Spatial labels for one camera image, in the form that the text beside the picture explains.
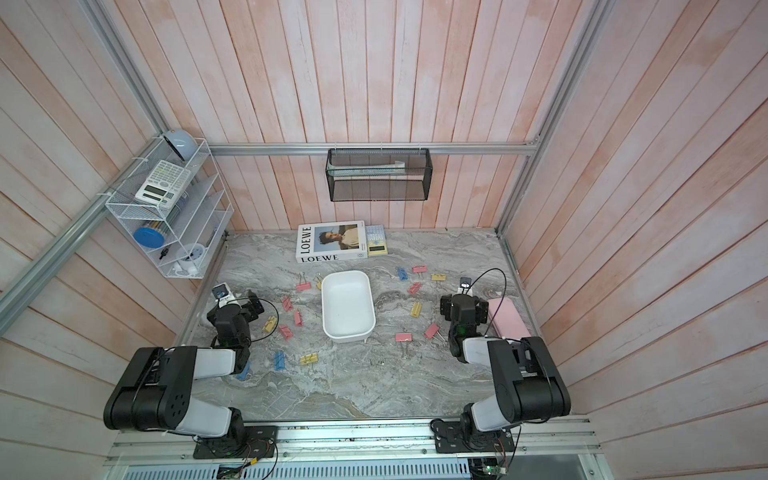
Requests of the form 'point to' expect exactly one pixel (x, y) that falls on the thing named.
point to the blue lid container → (149, 237)
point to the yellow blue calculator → (376, 240)
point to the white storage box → (348, 312)
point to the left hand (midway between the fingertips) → (240, 297)
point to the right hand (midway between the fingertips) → (466, 293)
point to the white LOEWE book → (341, 240)
